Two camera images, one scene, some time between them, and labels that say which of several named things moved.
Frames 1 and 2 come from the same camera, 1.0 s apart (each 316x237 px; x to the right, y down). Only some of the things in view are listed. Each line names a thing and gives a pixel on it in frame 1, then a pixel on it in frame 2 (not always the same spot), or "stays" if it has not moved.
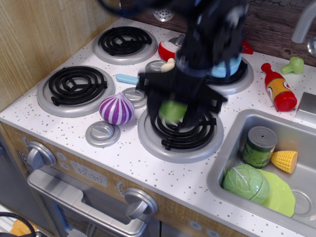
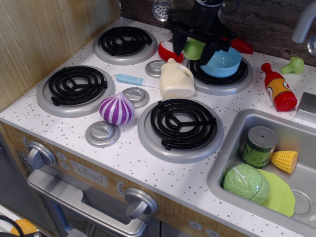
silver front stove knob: [100, 134] stays
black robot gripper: [162, 86] -> [203, 21]
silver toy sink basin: [293, 136] stays
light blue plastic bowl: [219, 69] stays
